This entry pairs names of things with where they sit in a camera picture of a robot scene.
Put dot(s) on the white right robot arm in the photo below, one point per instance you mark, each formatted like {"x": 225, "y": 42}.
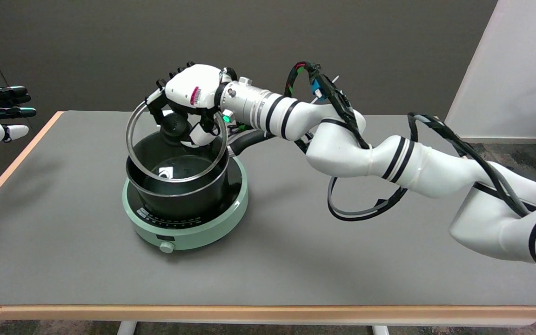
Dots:
{"x": 342, "y": 149}

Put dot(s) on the green round induction cooker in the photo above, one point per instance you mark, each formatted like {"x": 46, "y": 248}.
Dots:
{"x": 193, "y": 232}

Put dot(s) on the white table leg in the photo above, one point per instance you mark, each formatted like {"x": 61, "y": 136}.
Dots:
{"x": 380, "y": 330}
{"x": 126, "y": 328}

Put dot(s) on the glass pot lid black knob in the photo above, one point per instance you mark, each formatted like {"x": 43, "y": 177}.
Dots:
{"x": 175, "y": 124}

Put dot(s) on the white partition board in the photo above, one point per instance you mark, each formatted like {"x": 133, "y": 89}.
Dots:
{"x": 519, "y": 70}

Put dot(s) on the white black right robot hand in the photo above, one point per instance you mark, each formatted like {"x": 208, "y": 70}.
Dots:
{"x": 193, "y": 86}

